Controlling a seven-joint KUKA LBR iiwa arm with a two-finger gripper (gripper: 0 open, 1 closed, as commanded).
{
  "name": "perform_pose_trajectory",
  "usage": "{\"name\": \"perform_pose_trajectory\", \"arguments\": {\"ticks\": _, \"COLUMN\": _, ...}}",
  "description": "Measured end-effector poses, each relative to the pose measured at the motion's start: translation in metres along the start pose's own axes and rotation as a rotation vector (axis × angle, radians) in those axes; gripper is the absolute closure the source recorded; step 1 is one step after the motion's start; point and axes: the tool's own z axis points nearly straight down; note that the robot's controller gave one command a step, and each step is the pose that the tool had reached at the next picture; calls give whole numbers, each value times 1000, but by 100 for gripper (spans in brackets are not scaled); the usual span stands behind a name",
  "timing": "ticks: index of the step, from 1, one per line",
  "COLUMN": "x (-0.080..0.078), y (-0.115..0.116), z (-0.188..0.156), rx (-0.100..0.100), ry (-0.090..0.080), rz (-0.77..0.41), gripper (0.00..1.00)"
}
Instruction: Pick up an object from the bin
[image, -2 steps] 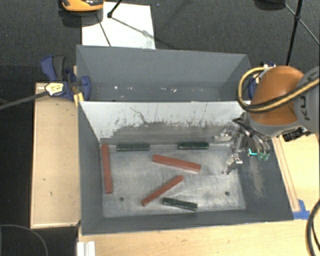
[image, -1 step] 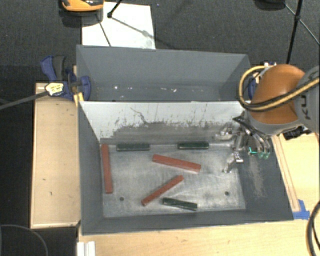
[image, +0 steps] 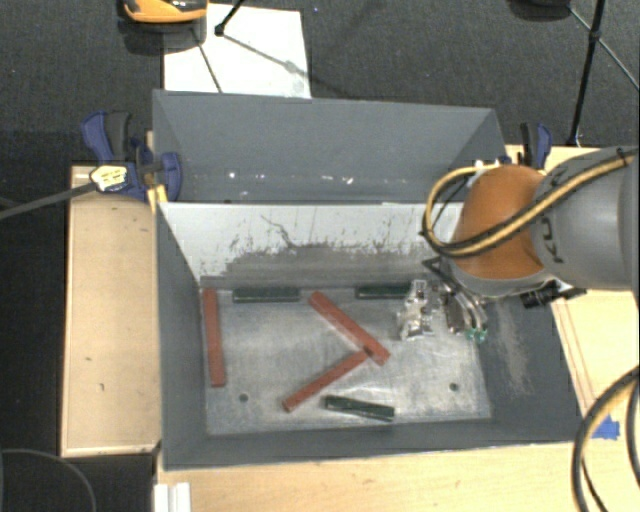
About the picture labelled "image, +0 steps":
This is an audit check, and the black cylinder on white bracket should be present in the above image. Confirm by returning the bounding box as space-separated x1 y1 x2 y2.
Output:
519 280 587 309

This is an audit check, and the grey metal bin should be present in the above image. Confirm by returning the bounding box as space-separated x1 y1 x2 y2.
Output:
150 89 584 471

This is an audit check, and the pale wood flat board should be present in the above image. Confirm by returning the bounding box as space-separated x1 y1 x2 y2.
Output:
59 165 164 459

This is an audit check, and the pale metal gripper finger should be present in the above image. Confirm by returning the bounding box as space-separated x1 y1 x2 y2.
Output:
396 305 440 343
406 278 443 317

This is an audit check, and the dark green flat block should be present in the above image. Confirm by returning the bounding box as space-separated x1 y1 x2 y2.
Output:
324 394 397 424
231 285 303 305
354 282 414 301

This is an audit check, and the red-brown flat block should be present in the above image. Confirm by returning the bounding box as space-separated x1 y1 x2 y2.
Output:
280 349 372 414
307 290 392 367
201 287 228 388

